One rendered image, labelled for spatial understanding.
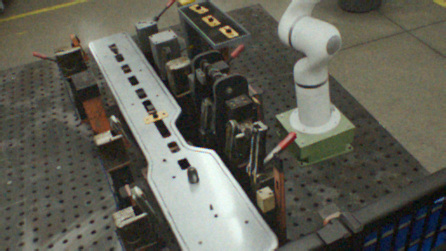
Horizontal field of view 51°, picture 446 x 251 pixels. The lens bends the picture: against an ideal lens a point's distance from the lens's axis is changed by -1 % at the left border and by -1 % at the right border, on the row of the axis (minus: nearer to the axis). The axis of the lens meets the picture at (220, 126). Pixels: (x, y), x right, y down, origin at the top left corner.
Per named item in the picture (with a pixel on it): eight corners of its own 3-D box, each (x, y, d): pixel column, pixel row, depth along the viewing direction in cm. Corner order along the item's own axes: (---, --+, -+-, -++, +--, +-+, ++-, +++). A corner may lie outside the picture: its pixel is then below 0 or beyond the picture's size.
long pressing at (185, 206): (80, 45, 210) (79, 43, 209) (128, 30, 216) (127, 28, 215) (200, 289, 109) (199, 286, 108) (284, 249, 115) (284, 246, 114)
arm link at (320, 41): (311, 66, 175) (306, 7, 161) (349, 83, 162) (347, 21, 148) (287, 80, 171) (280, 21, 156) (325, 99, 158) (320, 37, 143)
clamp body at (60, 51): (73, 115, 219) (46, 48, 196) (103, 105, 223) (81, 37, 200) (77, 127, 211) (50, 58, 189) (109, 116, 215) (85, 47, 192)
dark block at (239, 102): (237, 194, 169) (224, 100, 143) (253, 186, 171) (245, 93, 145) (243, 203, 165) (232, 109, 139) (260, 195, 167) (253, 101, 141)
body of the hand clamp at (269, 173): (256, 247, 151) (247, 170, 128) (274, 239, 152) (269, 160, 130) (265, 261, 146) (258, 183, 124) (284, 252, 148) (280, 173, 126)
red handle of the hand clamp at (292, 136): (247, 168, 127) (289, 126, 125) (252, 171, 128) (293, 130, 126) (255, 178, 124) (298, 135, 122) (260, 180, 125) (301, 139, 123)
